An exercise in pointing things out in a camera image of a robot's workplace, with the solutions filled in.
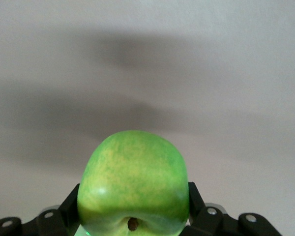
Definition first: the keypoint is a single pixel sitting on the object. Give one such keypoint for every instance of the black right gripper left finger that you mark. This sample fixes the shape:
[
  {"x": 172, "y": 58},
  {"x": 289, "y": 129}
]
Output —
[{"x": 51, "y": 221}]

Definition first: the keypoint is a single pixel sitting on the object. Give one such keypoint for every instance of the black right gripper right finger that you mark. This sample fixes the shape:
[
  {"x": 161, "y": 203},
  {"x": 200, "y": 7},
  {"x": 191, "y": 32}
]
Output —
[{"x": 211, "y": 221}]

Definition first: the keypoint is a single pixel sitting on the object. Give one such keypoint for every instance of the green apple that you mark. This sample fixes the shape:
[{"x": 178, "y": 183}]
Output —
[{"x": 132, "y": 172}]

